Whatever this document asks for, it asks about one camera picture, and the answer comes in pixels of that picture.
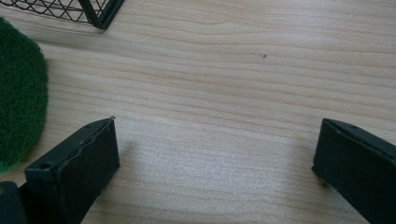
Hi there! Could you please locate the green scouring pad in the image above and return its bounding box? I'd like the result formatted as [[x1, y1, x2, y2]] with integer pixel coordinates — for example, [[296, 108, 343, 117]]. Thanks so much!
[[0, 17, 50, 174]]

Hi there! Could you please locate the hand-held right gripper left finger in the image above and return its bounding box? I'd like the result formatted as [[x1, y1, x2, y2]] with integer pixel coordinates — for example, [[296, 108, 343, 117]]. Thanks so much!
[[18, 116, 120, 224]]

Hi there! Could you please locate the black wire mesh basket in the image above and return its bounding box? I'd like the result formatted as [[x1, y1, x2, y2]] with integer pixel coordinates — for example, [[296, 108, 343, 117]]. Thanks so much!
[[0, 0, 125, 31]]

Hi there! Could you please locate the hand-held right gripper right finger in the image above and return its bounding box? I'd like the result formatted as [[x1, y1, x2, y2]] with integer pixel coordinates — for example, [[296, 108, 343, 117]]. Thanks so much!
[[311, 118, 396, 224]]

